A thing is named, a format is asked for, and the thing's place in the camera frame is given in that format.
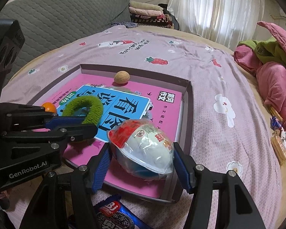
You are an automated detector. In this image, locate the pink and blue book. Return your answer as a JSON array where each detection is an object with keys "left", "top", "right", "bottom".
[{"left": 54, "top": 73, "right": 183, "bottom": 199}]

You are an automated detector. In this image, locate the green cloth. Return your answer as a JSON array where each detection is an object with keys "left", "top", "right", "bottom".
[{"left": 237, "top": 37, "right": 286, "bottom": 64}]

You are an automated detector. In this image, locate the blue candy wrapper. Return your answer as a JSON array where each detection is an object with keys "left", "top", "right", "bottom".
[{"left": 269, "top": 116, "right": 283, "bottom": 130}]

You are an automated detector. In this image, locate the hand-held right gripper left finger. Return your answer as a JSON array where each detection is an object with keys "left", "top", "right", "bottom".
[{"left": 19, "top": 145, "right": 112, "bottom": 229}]

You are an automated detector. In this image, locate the toy egg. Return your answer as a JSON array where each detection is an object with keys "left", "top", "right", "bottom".
[{"left": 107, "top": 119, "right": 174, "bottom": 180}]

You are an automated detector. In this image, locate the white curtain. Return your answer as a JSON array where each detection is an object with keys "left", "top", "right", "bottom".
[{"left": 167, "top": 0, "right": 268, "bottom": 46}]

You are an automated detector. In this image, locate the pink quilt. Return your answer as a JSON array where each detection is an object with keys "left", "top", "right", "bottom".
[{"left": 233, "top": 21, "right": 286, "bottom": 134}]

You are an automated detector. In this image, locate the green fuzzy scrunchie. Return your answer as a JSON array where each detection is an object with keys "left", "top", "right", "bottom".
[{"left": 61, "top": 98, "right": 104, "bottom": 126}]

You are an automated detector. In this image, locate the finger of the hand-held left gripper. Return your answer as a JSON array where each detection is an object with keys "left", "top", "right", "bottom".
[
  {"left": 0, "top": 103, "right": 87, "bottom": 132},
  {"left": 2, "top": 125, "right": 99, "bottom": 146}
]

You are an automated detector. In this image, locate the yellow biscuit packet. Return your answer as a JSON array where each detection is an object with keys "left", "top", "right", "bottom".
[{"left": 270, "top": 134, "right": 286, "bottom": 165}]

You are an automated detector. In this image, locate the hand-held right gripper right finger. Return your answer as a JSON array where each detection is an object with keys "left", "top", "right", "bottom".
[{"left": 172, "top": 142, "right": 267, "bottom": 229}]

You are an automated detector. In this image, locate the stack of folded blankets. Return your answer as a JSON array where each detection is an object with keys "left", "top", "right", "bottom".
[{"left": 129, "top": 0, "right": 175, "bottom": 30}]

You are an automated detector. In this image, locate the grey shallow cardboard box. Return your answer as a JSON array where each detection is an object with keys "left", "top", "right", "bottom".
[{"left": 26, "top": 63, "right": 195, "bottom": 204}]

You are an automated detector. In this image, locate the orange tangerine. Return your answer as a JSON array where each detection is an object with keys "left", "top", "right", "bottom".
[{"left": 41, "top": 102, "right": 58, "bottom": 114}]

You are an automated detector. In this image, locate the grey quilted headboard cover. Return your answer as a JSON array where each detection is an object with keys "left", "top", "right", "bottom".
[{"left": 0, "top": 0, "right": 132, "bottom": 61}]

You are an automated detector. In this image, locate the walnut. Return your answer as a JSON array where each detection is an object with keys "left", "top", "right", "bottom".
[{"left": 114, "top": 71, "right": 130, "bottom": 85}]

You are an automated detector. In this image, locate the dark cloth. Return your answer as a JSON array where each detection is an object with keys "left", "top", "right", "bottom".
[{"left": 158, "top": 3, "right": 180, "bottom": 31}]

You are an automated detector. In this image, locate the blue cookie packet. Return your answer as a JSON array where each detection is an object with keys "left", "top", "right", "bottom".
[{"left": 92, "top": 194, "right": 153, "bottom": 229}]

